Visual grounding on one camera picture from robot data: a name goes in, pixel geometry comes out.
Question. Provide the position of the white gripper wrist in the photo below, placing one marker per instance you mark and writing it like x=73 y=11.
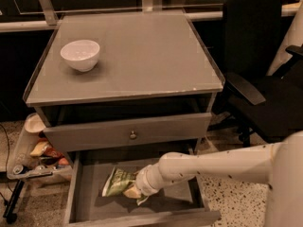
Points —
x=142 y=183

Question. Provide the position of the green jalapeno chip bag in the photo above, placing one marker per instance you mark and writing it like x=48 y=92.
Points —
x=118 y=181

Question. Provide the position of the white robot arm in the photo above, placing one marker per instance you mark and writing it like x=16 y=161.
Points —
x=279 y=165

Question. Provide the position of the open grey middle drawer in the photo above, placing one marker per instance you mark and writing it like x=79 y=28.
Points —
x=177 y=206

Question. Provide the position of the round metal drawer knob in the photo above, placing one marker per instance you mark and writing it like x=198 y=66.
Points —
x=133 y=135

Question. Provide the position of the closed grey top drawer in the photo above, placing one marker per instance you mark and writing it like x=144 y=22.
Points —
x=111 y=134

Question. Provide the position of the red snack bag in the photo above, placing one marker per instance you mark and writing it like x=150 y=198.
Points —
x=51 y=152

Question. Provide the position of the yellow snack bag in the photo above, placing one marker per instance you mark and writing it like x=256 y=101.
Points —
x=39 y=149

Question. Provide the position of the grey wooden drawer cabinet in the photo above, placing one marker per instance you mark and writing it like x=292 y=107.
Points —
x=148 y=66

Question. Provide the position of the soda can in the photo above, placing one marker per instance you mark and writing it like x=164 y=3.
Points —
x=19 y=169

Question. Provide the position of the white bowl in bin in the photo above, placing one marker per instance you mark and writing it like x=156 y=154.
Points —
x=34 y=123

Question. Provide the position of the black cart stand leg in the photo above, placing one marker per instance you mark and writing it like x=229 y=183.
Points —
x=9 y=214

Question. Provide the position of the white ceramic bowl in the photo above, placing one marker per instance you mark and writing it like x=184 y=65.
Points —
x=81 y=55

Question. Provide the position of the black office chair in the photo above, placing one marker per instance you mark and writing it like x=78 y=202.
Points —
x=270 y=106

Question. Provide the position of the metal railing bar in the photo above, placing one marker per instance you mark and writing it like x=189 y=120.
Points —
x=94 y=18

